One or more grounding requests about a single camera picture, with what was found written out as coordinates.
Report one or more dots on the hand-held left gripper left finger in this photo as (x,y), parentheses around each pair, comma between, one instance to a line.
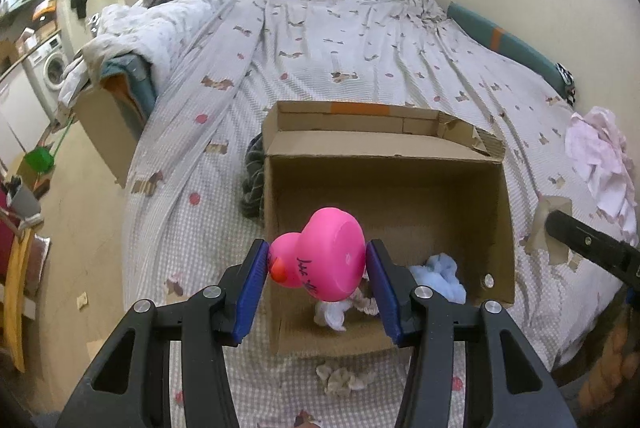
(250,293)

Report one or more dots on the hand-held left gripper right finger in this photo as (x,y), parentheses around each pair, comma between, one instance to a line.
(385,288)

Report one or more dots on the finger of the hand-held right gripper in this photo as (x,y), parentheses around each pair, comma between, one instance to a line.
(590,243)

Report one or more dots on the light blue plush toy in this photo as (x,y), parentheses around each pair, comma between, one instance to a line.
(440,278)

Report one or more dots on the white sock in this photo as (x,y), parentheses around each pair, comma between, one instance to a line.
(332,314)

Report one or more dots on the pink rubber duck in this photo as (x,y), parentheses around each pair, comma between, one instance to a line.
(330,248)

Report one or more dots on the cardboard box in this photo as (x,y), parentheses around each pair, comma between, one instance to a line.
(390,188)

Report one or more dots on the person's right hand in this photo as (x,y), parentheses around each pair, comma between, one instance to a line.
(612,358)

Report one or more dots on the brown cardboard piece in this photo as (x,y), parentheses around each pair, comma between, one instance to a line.
(542,228)

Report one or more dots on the pale pink cloth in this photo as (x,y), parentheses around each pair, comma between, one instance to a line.
(600,157)

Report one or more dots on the dark striped cloth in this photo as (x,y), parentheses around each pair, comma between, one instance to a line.
(252,178)

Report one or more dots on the black white patterned cloth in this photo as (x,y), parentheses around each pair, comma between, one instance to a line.
(566,82)

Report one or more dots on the small paper scrap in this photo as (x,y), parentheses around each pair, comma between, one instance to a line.
(82,300)

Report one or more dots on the wooden bedside cabinet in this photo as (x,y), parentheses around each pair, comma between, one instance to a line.
(110,127)

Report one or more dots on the teal bolster pillow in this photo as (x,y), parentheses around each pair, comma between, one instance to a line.
(500,35)

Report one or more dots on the yellow wooden chair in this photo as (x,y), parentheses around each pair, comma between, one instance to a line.
(15,298)

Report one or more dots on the teal and orange folded blankets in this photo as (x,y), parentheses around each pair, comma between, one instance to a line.
(132,82)

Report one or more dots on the grey bin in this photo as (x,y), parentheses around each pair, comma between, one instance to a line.
(25,200)

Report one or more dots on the white printed duvet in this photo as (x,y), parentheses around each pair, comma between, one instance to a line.
(170,22)

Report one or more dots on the white kitchen cabinet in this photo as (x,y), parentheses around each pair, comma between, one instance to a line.
(20,107)

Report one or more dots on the white washing machine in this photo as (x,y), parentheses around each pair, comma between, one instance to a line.
(50,67)

